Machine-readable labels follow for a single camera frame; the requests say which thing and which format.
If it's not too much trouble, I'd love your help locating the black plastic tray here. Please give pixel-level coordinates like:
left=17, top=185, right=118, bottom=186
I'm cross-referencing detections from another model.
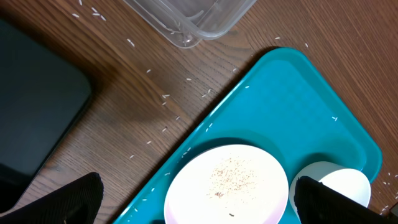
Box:
left=1, top=21, right=92, bottom=213

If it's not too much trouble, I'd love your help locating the white saucer bowl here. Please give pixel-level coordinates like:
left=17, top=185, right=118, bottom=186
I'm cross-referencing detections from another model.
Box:
left=289, top=161, right=371, bottom=216

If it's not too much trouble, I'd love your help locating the large white plate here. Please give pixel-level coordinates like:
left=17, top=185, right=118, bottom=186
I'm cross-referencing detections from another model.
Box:
left=164, top=144, right=289, bottom=224

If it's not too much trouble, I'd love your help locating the clear plastic bin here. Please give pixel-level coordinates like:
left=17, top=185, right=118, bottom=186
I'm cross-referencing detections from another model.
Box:
left=125, top=0, right=256, bottom=49

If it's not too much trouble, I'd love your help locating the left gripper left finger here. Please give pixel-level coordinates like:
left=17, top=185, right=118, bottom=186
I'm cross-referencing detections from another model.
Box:
left=1, top=172, right=104, bottom=224

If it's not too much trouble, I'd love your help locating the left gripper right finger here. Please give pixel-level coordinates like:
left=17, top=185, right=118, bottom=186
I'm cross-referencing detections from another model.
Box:
left=294, top=176, right=397, bottom=224

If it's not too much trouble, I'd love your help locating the teal plastic tray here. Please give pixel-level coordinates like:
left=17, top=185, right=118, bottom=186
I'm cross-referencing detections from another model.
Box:
left=116, top=47, right=382, bottom=223

